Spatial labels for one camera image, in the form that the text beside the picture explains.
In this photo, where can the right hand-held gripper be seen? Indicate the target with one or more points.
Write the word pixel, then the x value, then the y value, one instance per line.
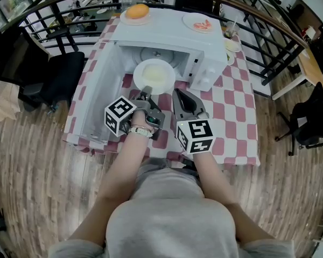
pixel 197 136

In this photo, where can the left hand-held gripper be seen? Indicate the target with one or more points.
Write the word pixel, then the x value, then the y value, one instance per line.
pixel 119 109

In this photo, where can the white microwave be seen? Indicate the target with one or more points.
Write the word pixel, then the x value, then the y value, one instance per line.
pixel 167 34

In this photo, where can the person's left forearm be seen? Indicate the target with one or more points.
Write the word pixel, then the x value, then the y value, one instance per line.
pixel 126 168

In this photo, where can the person's right forearm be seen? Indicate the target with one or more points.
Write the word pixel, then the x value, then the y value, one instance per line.
pixel 212 179

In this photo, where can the person's left hand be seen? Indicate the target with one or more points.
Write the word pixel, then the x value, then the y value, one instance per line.
pixel 140 120

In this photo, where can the white wristwatch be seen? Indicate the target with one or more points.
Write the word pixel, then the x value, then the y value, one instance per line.
pixel 140 131

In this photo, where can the pink white checkered tablecloth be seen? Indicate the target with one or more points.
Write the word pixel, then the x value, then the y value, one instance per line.
pixel 231 101

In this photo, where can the small white plate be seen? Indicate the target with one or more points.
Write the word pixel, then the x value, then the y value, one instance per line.
pixel 230 58

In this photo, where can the person's grey trousers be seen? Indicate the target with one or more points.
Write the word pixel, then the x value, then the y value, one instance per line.
pixel 156 164

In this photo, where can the orange fruit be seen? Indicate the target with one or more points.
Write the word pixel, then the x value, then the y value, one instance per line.
pixel 137 11

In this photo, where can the red shrimps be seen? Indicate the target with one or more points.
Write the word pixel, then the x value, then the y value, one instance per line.
pixel 203 25

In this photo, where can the clear plastic drink cup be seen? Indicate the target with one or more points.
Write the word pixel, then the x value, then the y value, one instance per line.
pixel 232 31

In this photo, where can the black high-back office chair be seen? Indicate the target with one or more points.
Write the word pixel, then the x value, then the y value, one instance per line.
pixel 59 74

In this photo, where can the black metal railing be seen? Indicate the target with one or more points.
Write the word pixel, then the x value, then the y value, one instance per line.
pixel 65 28

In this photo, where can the person's grey shirt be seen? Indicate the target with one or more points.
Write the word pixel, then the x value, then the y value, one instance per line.
pixel 172 224

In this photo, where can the wooden desk with white legs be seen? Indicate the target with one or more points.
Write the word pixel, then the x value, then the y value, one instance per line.
pixel 310 68

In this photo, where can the beige patterned cloth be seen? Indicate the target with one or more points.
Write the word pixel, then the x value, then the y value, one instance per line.
pixel 8 103

